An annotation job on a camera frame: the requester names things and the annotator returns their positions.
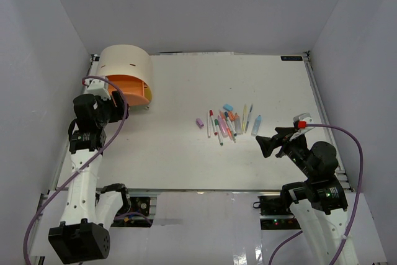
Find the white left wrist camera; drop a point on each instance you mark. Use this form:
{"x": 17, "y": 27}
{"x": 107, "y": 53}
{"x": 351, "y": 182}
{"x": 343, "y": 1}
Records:
{"x": 97, "y": 88}

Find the orange highlighter cap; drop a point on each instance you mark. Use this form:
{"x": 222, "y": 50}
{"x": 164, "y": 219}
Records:
{"x": 231, "y": 116}

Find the light blue highlighter body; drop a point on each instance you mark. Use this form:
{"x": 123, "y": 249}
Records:
{"x": 256, "y": 125}

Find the orange top drawer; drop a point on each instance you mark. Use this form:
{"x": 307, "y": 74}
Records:
{"x": 132, "y": 88}

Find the dark table corner label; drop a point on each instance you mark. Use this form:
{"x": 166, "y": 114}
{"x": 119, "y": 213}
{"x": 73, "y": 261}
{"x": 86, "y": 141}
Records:
{"x": 291, "y": 58}

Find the thin blue highlighter pen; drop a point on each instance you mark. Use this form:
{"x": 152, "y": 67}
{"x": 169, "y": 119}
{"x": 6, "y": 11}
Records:
{"x": 248, "y": 119}

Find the yellow drawer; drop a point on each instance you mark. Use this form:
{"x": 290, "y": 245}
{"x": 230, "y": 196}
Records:
{"x": 148, "y": 93}

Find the white marker red cap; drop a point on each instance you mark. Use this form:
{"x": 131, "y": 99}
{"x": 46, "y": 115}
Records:
{"x": 213, "y": 122}

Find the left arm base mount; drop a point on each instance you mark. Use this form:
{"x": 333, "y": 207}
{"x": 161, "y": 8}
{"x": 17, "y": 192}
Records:
{"x": 142, "y": 205}

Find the purple highlighter cap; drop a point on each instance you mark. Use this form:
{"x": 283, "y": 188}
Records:
{"x": 199, "y": 122}

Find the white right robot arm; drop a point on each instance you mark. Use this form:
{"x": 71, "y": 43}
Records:
{"x": 319, "y": 203}

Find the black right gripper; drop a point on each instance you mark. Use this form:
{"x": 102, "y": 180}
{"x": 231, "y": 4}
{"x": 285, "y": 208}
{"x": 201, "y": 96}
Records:
{"x": 268, "y": 144}

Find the thin orange highlighter pen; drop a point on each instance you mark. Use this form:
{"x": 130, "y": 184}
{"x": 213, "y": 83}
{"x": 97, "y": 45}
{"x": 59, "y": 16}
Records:
{"x": 231, "y": 136}

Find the light blue highlighter cap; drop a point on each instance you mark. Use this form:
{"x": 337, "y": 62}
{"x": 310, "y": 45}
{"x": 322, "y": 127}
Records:
{"x": 228, "y": 107}

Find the purple highlighter body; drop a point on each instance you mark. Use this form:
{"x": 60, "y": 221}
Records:
{"x": 223, "y": 128}

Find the cream round drawer cabinet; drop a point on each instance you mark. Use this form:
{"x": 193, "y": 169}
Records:
{"x": 126, "y": 60}

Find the white marker green cap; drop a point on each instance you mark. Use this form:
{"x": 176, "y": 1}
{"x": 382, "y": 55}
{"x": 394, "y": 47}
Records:
{"x": 220, "y": 137}

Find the thin yellow highlighter pen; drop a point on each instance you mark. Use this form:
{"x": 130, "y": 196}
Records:
{"x": 244, "y": 118}

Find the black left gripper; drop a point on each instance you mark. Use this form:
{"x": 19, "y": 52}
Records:
{"x": 118, "y": 110}

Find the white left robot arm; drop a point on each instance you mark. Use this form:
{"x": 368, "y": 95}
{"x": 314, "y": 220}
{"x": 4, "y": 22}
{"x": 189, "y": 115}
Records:
{"x": 83, "y": 232}

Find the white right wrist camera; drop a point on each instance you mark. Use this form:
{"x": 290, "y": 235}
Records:
{"x": 300, "y": 124}

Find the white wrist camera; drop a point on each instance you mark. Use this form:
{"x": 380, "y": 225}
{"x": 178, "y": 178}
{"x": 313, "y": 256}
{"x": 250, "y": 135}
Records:
{"x": 97, "y": 88}
{"x": 300, "y": 124}

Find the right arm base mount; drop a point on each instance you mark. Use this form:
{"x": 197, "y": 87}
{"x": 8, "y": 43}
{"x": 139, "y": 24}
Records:
{"x": 274, "y": 215}

